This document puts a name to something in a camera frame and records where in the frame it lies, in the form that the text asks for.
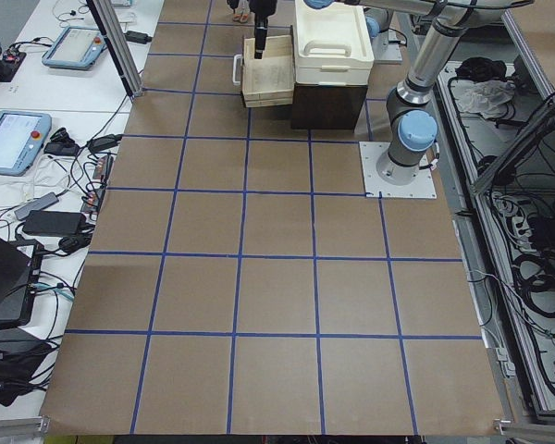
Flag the blue teach pendant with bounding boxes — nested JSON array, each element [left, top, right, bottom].
[[42, 26, 105, 71], [0, 110, 52, 177]]

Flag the orange grey handled scissors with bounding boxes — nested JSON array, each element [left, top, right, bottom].
[[232, 13, 250, 23]]

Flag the blue teach pendant lower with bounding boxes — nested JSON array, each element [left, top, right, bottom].
[[0, 110, 52, 177]]

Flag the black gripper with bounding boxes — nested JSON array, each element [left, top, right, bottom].
[[251, 0, 278, 59]]

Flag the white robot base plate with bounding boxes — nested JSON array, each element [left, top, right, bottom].
[[359, 142, 437, 200]]

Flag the dark brown cabinet box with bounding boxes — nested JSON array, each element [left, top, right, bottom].
[[290, 83, 368, 130]]

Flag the black laptop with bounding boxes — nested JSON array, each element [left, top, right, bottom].
[[0, 238, 44, 329]]

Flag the aluminium diagonal frame strut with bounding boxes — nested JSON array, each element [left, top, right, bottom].
[[471, 92, 555, 195]]

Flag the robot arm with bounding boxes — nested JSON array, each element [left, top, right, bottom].
[[291, 1, 530, 130]]

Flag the white plastic tray lid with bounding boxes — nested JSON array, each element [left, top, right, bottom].
[[293, 1, 374, 86]]

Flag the blue teach pendant upper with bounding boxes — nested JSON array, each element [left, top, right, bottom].
[[42, 26, 105, 71]]

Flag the grey usb hub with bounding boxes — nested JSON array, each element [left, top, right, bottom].
[[14, 192, 59, 221]]

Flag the aluminium frame post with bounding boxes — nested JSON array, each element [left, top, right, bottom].
[[87, 0, 142, 99]]

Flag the crumpled white cloth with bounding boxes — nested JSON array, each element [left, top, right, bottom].
[[456, 80, 515, 119]]

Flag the wooden drawer with white handle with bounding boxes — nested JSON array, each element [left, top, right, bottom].
[[232, 35, 294, 108]]

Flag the black power brick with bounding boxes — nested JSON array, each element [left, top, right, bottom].
[[22, 210, 86, 237]]

